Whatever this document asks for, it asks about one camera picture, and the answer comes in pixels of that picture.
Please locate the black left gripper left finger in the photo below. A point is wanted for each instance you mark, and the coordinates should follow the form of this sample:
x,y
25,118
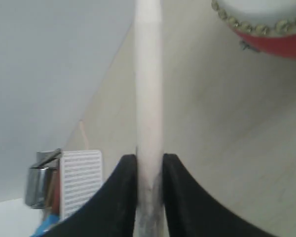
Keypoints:
x,y
111,211

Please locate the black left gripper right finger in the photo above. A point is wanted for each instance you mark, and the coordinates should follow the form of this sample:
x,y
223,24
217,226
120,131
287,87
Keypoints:
x,y
192,212

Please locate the wooden drumstick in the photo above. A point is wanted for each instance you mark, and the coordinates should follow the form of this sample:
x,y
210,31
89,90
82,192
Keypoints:
x,y
148,57

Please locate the small red drum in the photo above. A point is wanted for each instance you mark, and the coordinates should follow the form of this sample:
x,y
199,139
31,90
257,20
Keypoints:
x,y
265,25

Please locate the white perforated basket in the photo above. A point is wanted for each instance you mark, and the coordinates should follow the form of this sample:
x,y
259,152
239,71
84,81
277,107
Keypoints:
x,y
81,176

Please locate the blue plastic item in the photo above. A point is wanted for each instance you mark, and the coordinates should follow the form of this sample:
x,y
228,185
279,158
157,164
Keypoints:
x,y
49,222

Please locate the shiny metal clip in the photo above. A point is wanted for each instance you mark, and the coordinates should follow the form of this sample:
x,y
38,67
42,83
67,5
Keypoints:
x,y
41,180

